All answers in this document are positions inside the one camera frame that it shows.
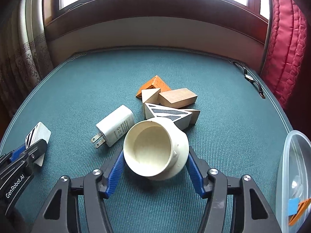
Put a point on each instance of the orange striped block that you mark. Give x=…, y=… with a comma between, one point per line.
x=302, y=210

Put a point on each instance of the white charger plug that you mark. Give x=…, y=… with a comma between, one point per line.
x=116, y=123

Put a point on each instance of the teal table mat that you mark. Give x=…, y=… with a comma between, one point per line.
x=73, y=89

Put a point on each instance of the orange textured wooden block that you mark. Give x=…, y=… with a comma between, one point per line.
x=155, y=82

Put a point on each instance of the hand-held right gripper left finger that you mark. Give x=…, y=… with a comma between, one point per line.
x=114, y=174

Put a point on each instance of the small triangular wooden block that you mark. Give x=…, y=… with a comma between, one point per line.
x=149, y=94

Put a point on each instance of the plain rectangular wooden block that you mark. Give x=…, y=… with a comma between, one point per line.
x=179, y=97

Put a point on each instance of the dark wooden window frame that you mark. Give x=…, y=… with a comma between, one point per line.
x=145, y=7

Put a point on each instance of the white plastic pipe fitting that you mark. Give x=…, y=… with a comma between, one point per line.
x=179, y=148

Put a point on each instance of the small plain wooden block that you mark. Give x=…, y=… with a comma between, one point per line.
x=195, y=115

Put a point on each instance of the red quilted cloth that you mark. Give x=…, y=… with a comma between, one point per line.
x=284, y=41

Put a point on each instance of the white block with grey print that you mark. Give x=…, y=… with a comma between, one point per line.
x=148, y=111

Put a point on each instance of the beige patterned curtain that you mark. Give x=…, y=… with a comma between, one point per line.
x=24, y=53

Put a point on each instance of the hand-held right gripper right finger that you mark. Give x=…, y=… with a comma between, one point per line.
x=194, y=172

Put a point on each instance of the small blue piece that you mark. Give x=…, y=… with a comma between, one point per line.
x=294, y=205

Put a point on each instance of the white black-striped block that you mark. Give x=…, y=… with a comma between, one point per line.
x=41, y=130

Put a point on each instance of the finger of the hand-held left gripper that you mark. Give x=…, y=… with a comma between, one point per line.
x=36, y=148
x=17, y=151

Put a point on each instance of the clear plastic container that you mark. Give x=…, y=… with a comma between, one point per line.
x=284, y=174

